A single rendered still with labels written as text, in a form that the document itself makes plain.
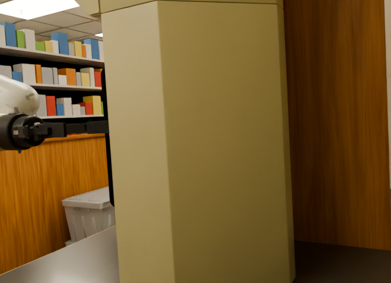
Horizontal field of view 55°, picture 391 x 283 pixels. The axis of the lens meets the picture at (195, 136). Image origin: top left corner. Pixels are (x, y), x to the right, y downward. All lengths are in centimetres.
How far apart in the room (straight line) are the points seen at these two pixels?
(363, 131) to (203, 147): 39
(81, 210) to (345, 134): 238
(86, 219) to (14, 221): 49
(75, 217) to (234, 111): 253
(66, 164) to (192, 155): 267
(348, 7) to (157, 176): 53
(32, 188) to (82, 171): 50
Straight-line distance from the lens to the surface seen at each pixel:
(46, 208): 311
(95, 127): 93
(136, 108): 59
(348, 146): 85
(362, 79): 85
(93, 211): 289
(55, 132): 82
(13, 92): 115
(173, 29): 58
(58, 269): 86
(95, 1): 67
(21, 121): 98
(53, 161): 312
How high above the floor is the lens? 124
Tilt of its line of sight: 3 degrees down
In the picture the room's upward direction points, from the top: 3 degrees counter-clockwise
